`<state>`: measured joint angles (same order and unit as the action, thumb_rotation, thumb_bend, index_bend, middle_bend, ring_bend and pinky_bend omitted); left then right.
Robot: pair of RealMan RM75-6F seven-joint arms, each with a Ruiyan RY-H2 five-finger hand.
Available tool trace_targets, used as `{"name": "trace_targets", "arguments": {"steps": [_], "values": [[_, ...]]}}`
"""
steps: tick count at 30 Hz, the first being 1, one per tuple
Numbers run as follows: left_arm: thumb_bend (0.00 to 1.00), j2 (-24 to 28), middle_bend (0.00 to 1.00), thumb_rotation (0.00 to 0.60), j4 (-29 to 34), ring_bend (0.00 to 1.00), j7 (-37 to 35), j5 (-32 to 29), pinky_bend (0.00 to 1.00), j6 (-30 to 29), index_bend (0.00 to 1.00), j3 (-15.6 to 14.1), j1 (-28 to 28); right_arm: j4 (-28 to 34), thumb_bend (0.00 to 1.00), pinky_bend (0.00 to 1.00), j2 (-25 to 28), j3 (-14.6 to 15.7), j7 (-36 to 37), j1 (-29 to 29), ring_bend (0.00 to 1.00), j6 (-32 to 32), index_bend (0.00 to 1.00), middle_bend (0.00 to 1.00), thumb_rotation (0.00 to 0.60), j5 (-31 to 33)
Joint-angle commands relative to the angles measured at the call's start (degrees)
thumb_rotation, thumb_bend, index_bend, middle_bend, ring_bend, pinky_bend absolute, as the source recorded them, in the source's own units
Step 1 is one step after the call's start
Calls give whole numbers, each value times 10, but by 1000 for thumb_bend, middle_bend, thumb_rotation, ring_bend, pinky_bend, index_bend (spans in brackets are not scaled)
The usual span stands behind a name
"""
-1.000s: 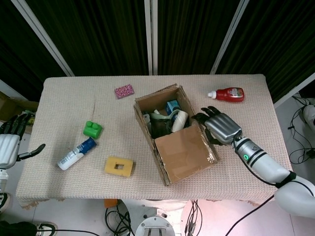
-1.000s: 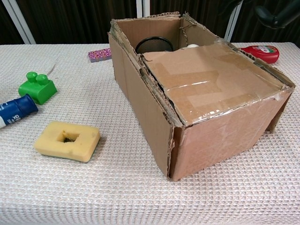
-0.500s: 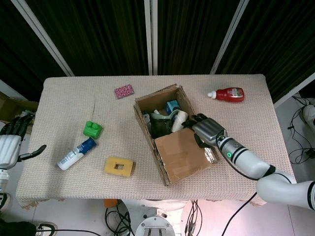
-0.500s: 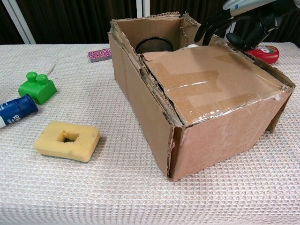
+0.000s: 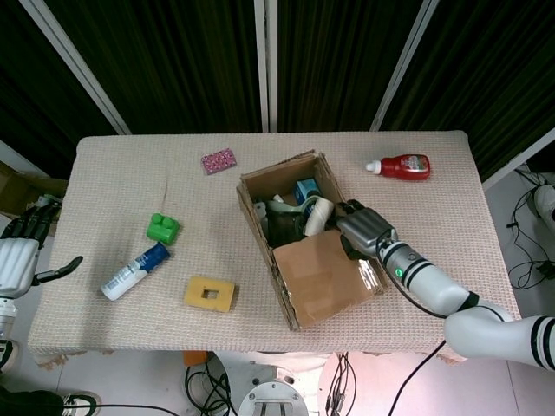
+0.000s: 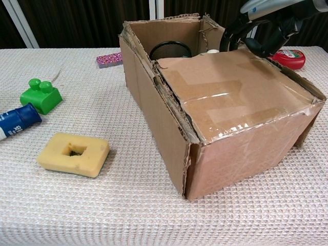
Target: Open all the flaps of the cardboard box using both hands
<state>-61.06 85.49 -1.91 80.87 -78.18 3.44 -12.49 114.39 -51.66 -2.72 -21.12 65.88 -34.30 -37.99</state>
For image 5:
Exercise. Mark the red ketchup bottle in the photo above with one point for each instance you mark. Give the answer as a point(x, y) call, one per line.
point(405, 167)

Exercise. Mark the black trouser leg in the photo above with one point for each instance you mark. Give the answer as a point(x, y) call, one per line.
point(30, 403)

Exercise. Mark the yellow sponge with hole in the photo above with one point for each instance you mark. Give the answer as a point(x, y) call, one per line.
point(195, 297)

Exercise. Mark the white rounded floor object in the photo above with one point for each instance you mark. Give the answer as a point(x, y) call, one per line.
point(545, 201)

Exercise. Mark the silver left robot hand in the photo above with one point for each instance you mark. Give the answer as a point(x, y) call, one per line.
point(17, 264)

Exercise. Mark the white robot torso base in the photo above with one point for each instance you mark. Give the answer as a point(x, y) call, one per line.
point(273, 396)

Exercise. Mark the beige waffle tablecloth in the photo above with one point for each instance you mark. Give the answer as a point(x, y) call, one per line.
point(433, 208)

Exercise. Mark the orange object under table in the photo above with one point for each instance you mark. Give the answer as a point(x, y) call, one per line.
point(195, 357)

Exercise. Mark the white paper roll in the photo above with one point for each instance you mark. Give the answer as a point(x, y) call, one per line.
point(320, 214)

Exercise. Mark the small blue carton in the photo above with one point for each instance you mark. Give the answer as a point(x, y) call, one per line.
point(307, 190)

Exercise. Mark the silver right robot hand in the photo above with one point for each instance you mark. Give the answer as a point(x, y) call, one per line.
point(366, 229)

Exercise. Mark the green toy block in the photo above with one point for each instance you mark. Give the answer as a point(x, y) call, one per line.
point(162, 229)

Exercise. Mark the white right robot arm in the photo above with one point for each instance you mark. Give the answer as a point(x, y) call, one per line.
point(433, 286)

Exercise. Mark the blue and white tube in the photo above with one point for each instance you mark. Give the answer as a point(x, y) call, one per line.
point(130, 275)

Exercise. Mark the pink patterned small box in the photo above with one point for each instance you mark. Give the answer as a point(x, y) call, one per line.
point(219, 161)

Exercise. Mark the black mesh cup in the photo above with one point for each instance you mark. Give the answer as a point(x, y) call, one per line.
point(284, 229)

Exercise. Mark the grey green tape dispenser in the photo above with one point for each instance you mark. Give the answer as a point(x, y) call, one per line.
point(286, 206)

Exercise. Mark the black and white sneaker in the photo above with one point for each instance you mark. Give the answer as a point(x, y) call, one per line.
point(82, 403)
point(8, 355)

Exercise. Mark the dark green folding screen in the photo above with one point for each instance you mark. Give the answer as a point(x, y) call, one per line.
point(173, 65)

